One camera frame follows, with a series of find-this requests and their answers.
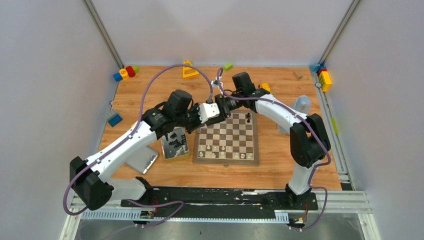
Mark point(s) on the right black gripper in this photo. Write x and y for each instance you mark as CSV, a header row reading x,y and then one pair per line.
x,y
224,111

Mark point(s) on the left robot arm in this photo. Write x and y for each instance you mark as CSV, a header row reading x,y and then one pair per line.
x,y
91,178

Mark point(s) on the brown wooden block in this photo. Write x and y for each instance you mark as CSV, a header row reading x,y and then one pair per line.
x,y
298,75

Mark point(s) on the wooden chess board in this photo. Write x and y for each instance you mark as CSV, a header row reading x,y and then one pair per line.
x,y
231,142

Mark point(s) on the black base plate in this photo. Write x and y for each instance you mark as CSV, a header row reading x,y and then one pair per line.
x,y
225,203

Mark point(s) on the toy car of bricks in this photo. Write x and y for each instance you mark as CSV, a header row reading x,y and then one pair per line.
x,y
265,86

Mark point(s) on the yellow triangle toy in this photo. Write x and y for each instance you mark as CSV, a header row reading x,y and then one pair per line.
x,y
188,72

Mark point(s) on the blue toy brick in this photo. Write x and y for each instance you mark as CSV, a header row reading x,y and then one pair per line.
x,y
113,118

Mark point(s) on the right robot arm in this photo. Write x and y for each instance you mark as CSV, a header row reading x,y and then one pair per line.
x,y
309,141

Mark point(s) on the silver tin lid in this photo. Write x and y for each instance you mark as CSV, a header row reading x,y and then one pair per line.
x,y
142,159

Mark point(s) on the stacked colourful bricks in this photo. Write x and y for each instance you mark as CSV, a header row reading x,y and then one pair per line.
x,y
323,76

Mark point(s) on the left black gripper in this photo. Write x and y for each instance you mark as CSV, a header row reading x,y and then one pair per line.
x,y
191,124

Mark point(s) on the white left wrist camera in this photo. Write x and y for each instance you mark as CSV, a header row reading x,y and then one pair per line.
x,y
208,113

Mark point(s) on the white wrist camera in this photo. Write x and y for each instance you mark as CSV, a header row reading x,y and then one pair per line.
x,y
208,113
217,84

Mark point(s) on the green block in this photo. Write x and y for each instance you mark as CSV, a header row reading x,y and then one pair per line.
x,y
228,66

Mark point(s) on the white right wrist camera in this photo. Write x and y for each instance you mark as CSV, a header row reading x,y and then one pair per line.
x,y
217,84

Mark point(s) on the gold metal tin box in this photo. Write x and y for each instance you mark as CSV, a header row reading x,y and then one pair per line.
x,y
174,145

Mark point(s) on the colourful round blocks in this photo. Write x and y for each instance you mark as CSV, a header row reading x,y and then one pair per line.
x,y
126,73

